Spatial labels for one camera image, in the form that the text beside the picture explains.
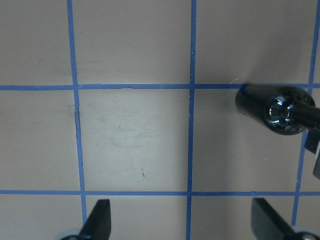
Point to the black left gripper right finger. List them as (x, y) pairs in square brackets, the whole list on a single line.
[(267, 224)]

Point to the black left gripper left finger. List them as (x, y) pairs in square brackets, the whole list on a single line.
[(98, 225)]

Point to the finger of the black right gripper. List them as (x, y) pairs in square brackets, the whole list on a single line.
[(312, 144)]

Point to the black wine bottle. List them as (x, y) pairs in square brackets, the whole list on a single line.
[(284, 109)]

